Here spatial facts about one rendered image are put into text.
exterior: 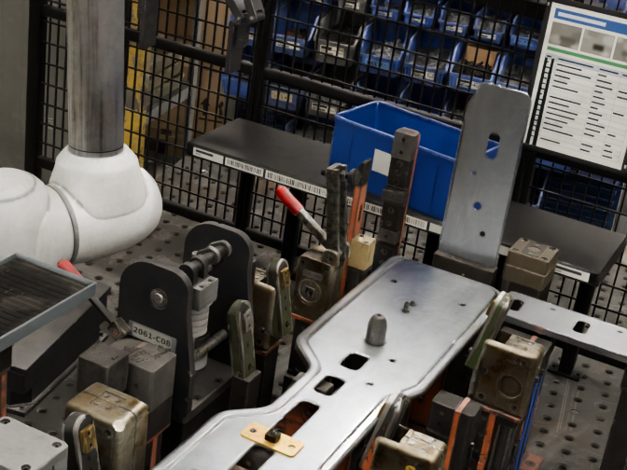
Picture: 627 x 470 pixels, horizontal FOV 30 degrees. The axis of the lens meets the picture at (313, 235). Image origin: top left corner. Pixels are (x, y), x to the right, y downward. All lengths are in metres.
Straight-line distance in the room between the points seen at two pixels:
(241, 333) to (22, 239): 0.52
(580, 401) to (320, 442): 0.94
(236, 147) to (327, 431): 0.98
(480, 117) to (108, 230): 0.70
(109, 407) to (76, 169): 0.74
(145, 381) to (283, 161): 0.95
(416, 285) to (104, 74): 0.66
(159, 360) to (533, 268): 0.80
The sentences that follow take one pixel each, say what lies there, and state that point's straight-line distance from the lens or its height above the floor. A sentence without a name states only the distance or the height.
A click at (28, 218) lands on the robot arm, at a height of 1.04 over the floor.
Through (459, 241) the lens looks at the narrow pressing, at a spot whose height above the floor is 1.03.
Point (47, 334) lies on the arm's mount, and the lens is 2.18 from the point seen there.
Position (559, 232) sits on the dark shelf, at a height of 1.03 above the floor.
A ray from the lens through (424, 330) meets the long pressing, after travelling 1.93.
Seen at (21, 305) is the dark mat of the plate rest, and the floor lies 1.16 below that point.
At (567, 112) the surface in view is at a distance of 2.36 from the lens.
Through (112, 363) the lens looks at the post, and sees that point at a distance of 1.55.
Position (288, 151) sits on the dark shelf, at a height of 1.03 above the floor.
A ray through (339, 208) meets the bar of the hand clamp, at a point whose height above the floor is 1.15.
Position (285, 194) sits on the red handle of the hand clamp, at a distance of 1.99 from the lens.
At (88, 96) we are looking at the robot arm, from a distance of 2.12.
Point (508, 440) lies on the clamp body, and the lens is 1.92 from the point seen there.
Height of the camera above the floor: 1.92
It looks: 25 degrees down
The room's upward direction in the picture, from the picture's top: 8 degrees clockwise
